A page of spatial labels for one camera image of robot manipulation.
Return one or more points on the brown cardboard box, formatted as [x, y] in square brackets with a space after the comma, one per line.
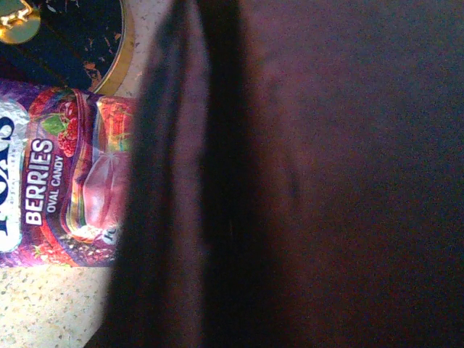
[326, 181]

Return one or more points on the purple berries candy bag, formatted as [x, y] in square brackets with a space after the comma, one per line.
[65, 174]

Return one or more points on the black round tin gold rim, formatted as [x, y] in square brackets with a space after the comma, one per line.
[72, 43]

